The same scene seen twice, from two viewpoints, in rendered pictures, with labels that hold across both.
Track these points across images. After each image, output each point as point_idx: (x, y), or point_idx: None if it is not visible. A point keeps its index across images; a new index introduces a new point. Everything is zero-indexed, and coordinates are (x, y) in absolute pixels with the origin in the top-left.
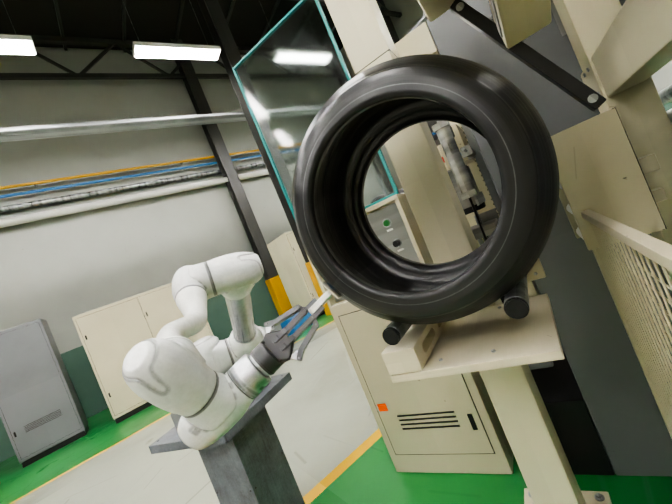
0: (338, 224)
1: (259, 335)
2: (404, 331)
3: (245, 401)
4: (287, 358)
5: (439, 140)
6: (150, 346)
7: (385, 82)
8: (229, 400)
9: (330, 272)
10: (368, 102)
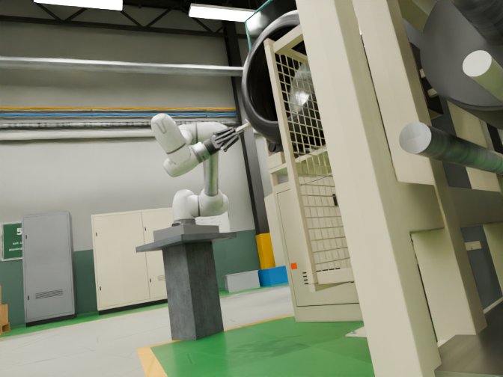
0: (271, 104)
1: (220, 195)
2: (280, 147)
3: (194, 158)
4: (218, 147)
5: None
6: (163, 114)
7: (284, 20)
8: (187, 153)
9: (250, 113)
10: (277, 28)
